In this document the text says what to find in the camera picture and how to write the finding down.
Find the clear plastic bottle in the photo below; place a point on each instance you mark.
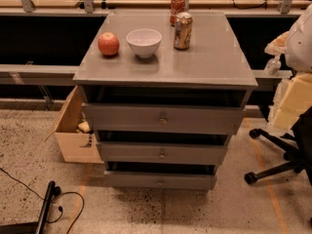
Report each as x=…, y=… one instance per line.
x=272, y=66

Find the grey middle drawer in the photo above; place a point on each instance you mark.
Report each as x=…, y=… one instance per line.
x=161, y=153

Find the white ceramic bowl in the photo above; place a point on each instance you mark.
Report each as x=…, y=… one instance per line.
x=144, y=42

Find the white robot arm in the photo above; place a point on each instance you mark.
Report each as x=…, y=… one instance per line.
x=299, y=43

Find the red apple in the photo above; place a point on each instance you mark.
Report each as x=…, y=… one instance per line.
x=108, y=44

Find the grey drawer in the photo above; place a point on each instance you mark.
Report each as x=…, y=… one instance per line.
x=161, y=153
x=156, y=180
x=163, y=118

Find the grey top drawer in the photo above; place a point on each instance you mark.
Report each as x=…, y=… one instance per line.
x=163, y=118

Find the grey drawer cabinet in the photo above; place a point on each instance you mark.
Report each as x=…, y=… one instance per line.
x=213, y=72

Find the red soda can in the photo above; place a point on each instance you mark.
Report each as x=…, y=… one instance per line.
x=177, y=6

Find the open cardboard box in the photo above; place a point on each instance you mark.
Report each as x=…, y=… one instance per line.
x=76, y=145

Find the orange soda can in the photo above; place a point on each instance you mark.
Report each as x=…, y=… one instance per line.
x=183, y=29

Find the grey bottom drawer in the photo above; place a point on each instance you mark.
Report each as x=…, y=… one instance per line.
x=156, y=180

